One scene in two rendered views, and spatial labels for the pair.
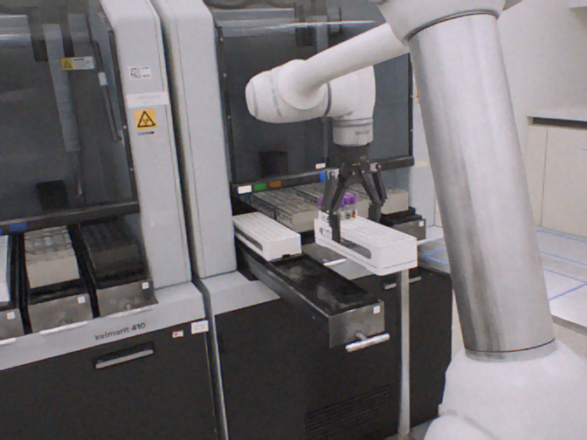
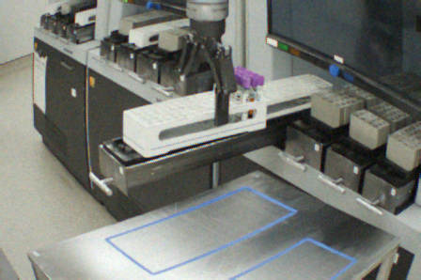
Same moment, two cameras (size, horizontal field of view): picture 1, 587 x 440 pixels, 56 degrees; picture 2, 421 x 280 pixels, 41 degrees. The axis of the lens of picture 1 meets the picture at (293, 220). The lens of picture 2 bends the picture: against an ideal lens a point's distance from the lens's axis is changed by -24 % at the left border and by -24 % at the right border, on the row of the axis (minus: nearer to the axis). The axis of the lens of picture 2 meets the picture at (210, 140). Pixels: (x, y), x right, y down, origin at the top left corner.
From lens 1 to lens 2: 1.80 m
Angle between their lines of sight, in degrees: 73
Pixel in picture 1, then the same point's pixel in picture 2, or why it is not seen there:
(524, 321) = not seen: outside the picture
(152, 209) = not seen: hidden behind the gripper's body
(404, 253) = (136, 134)
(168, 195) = (231, 21)
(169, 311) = not seen: hidden behind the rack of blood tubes
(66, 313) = (148, 70)
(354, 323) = (110, 166)
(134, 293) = (176, 80)
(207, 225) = (253, 60)
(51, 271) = (166, 40)
